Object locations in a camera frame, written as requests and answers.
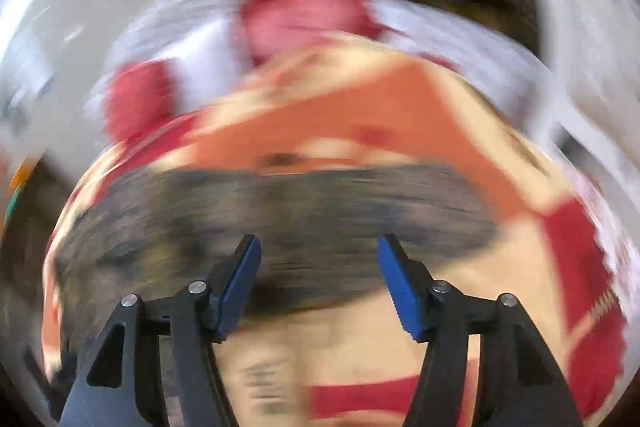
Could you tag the dark yellow patterned garment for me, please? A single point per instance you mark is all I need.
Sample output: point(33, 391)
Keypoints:
point(325, 207)

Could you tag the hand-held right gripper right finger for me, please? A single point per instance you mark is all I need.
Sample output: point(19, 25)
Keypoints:
point(400, 287)

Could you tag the white pillow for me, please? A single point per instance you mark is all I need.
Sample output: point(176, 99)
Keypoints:
point(205, 62)

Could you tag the red fringed cushion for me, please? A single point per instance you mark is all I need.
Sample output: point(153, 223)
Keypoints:
point(135, 99)
point(300, 19)

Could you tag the orange red patchwork blanket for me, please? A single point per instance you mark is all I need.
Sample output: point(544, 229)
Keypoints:
point(400, 117)

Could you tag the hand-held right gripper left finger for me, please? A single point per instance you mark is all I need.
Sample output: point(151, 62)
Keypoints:
point(240, 287)

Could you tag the floral bed cover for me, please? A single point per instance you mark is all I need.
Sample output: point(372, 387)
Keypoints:
point(440, 32)

